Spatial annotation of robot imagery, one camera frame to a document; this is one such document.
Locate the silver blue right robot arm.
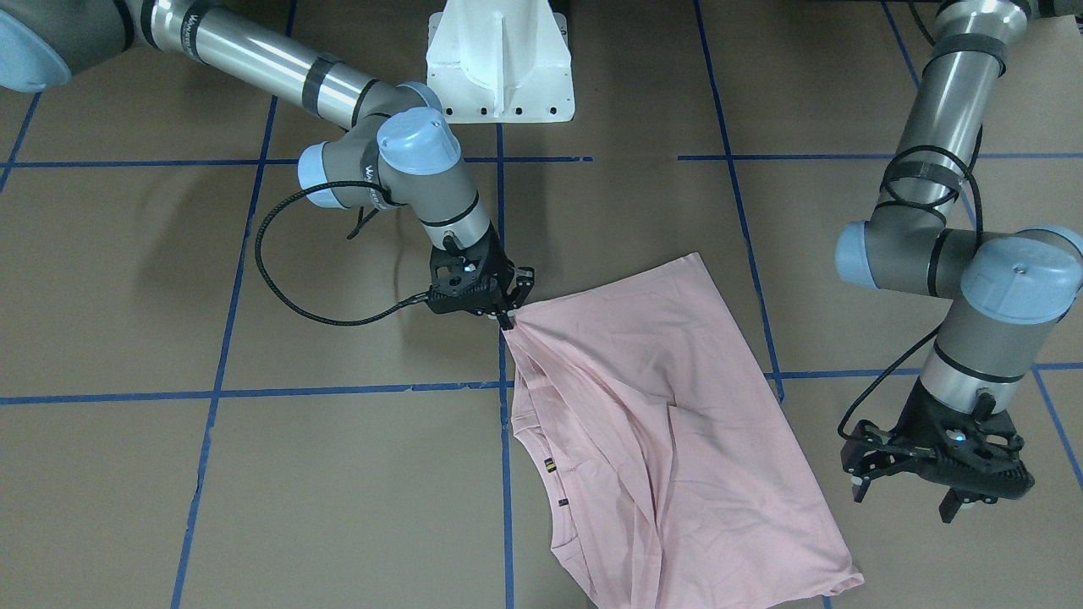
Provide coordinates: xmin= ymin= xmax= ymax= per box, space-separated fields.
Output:
xmin=3 ymin=1 xmax=535 ymax=331

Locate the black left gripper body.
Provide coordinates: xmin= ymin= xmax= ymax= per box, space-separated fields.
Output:
xmin=840 ymin=381 xmax=1034 ymax=501

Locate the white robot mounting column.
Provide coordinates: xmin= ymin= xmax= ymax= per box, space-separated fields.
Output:
xmin=426 ymin=1 xmax=576 ymax=124

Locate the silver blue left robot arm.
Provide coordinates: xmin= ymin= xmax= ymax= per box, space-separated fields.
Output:
xmin=834 ymin=1 xmax=1080 ymax=523

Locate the pink Snoopy t-shirt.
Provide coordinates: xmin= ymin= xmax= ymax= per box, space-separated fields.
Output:
xmin=504 ymin=252 xmax=864 ymax=608

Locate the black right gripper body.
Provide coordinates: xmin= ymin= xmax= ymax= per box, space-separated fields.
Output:
xmin=426 ymin=228 xmax=536 ymax=319

